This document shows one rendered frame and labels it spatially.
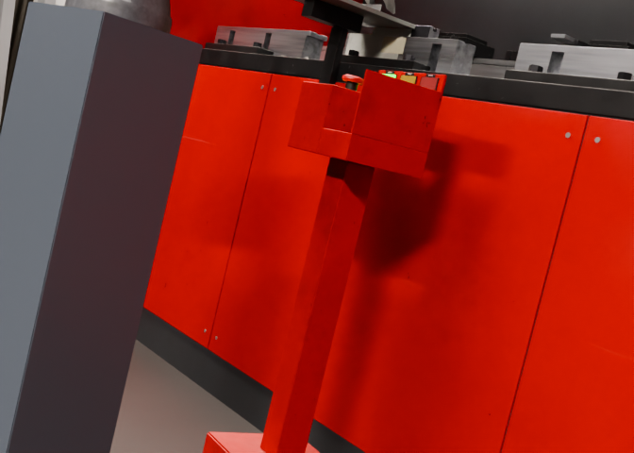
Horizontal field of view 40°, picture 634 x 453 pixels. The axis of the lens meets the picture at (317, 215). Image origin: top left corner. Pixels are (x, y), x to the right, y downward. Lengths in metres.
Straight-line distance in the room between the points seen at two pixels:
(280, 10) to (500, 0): 0.75
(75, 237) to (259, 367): 0.98
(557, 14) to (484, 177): 0.94
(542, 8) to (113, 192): 1.59
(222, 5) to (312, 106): 1.36
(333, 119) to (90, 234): 0.49
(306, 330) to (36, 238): 0.52
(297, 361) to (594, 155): 0.61
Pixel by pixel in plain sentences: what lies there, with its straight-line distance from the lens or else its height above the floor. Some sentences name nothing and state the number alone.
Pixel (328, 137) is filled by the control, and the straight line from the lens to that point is 1.47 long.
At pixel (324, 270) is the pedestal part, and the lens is 1.52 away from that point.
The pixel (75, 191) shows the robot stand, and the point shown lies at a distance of 1.21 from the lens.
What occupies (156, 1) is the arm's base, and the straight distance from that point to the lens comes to 1.27.
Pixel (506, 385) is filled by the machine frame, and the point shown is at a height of 0.35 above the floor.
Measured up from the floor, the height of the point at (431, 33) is 0.98.
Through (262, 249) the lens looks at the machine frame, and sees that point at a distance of 2.15.
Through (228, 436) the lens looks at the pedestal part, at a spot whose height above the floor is 0.12.
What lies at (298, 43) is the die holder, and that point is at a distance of 2.41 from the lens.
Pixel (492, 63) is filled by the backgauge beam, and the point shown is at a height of 0.97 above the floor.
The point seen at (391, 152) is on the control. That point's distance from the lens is 1.46.
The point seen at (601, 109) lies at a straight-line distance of 1.53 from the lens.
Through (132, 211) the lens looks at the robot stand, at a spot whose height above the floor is 0.52.
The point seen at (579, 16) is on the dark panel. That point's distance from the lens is 2.46.
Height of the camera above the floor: 0.66
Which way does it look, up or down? 4 degrees down
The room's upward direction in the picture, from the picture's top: 14 degrees clockwise
